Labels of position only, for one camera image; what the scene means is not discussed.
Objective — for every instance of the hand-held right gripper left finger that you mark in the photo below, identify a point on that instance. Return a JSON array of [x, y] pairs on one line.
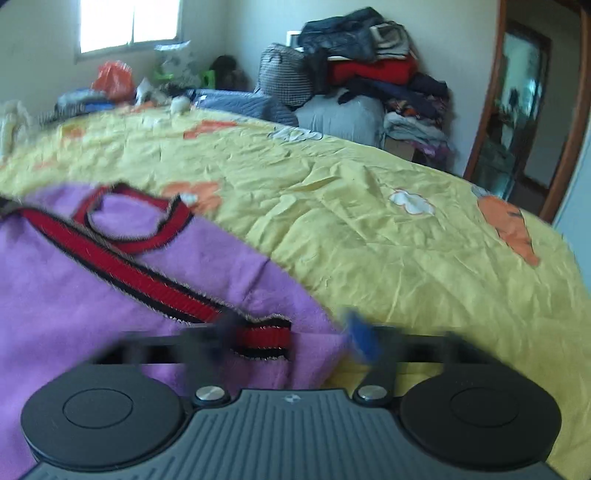
[[205, 350]]

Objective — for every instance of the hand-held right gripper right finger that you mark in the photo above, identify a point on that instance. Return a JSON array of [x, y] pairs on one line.
[[362, 339]]

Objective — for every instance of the purple sweater with red collar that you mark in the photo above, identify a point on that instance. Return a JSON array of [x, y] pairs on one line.
[[92, 300]]

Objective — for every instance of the stack of folded clothes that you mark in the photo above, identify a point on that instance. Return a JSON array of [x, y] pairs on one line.
[[415, 120]]

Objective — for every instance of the dark striped clothes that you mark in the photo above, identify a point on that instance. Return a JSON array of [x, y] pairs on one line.
[[83, 104]]

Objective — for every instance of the yellow carrot print blanket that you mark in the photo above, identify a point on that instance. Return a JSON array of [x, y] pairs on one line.
[[369, 221]]

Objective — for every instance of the cardboard box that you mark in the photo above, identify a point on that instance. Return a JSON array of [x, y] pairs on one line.
[[401, 150]]

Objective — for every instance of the grey fabric bundle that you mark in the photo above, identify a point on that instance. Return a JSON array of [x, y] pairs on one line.
[[341, 120]]

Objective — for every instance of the white fluffy ball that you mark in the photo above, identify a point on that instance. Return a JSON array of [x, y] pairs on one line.
[[180, 105]]

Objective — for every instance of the blue quilted cover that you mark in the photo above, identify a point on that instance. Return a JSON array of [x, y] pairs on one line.
[[249, 106]]

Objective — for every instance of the red folded sweater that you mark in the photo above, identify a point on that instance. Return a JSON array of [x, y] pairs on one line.
[[369, 76]]

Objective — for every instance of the green plastic chair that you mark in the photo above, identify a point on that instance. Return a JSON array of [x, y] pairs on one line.
[[210, 77]]

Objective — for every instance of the houndstooth bag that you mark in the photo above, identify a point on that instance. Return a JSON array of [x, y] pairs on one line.
[[284, 76]]

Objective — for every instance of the dark backpack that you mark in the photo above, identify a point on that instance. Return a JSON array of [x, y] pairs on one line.
[[228, 71]]

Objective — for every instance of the orange plastic bag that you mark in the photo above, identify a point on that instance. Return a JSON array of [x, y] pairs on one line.
[[113, 81]]

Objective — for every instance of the grey floral pillow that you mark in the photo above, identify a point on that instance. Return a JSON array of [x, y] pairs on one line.
[[180, 60]]

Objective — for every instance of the white quilted jacket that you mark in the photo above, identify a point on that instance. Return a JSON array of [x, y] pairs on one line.
[[11, 124]]

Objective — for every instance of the black and white sweater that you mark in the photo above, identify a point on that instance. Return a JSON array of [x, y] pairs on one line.
[[392, 37]]

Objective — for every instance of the window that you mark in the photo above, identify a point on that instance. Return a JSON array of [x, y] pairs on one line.
[[129, 23]]

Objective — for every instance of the wooden door frame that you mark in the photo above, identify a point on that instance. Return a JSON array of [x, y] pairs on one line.
[[485, 115]]

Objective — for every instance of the white picture frame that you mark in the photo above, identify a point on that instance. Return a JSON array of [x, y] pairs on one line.
[[293, 38]]

